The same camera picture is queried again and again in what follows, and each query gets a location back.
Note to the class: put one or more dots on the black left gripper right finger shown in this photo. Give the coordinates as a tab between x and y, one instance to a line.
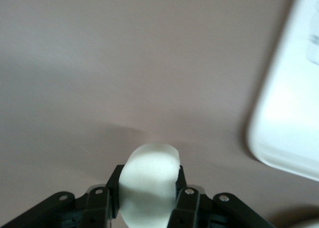
194	208

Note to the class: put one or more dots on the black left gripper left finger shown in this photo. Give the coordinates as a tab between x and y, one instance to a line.
94	203

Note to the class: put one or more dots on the white steamed bun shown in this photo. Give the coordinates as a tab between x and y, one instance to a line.
149	183

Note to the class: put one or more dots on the cream rabbit print tray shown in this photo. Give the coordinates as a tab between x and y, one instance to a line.
291	101

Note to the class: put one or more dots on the brown table mat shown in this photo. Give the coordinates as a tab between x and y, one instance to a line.
124	63

